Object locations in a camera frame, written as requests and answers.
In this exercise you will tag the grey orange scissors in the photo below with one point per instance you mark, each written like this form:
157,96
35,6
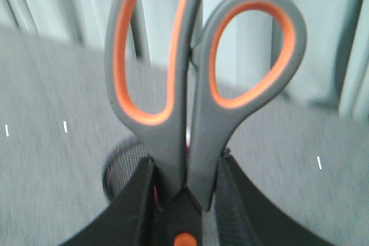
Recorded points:
193,98

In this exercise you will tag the black mesh pen cup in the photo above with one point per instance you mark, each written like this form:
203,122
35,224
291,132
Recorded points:
120,165

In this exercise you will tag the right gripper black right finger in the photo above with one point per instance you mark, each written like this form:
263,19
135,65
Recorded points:
245,216

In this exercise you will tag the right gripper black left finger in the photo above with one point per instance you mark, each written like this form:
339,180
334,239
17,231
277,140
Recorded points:
128,219

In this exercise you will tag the grey curtain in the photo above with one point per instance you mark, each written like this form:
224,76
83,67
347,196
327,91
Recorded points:
334,71

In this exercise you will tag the pink highlighter pen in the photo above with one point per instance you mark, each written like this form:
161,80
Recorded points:
171,157

